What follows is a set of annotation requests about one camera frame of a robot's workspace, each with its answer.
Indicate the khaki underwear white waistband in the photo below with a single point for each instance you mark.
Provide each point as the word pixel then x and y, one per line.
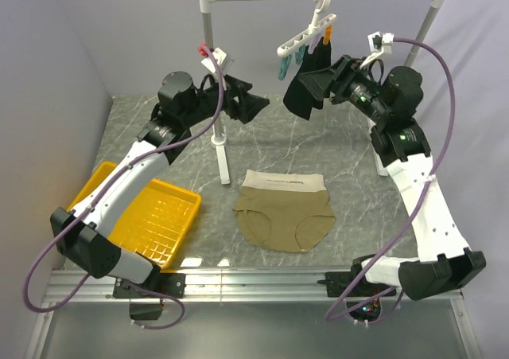
pixel 284 212

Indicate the black hanging underwear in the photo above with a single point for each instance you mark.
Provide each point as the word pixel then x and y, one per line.
pixel 297 99

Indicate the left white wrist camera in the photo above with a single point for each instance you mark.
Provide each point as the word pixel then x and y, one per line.
pixel 213 58

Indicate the aluminium mounting rail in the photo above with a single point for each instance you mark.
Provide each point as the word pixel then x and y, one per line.
pixel 204 284

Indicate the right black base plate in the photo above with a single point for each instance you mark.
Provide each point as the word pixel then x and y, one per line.
pixel 337 281

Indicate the teal clothes clip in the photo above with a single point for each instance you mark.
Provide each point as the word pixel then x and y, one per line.
pixel 297 55

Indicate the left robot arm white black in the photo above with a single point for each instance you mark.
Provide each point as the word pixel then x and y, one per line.
pixel 83 231

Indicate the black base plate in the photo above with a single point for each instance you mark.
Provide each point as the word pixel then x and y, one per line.
pixel 172 284
pixel 337 281

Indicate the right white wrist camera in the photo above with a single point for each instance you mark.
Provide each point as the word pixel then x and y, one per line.
pixel 380 44

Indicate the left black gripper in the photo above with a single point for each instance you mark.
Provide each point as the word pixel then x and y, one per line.
pixel 249 103

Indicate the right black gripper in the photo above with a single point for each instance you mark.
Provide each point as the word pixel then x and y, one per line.
pixel 337 79

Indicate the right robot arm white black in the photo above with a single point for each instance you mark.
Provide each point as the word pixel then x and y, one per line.
pixel 445 261

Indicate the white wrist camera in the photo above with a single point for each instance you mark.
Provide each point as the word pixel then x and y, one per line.
pixel 213 58
pixel 380 44

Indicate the orange clothes clip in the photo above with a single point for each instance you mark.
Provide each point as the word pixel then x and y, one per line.
pixel 327 35

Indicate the purple clothes clip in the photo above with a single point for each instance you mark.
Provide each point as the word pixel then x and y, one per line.
pixel 314 44

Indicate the yellow plastic tray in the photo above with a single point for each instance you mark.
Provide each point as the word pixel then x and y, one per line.
pixel 138 212

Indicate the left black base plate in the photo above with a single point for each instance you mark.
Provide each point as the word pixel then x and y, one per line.
pixel 172 284

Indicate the white clip hanger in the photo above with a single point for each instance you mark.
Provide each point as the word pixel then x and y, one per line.
pixel 320 21

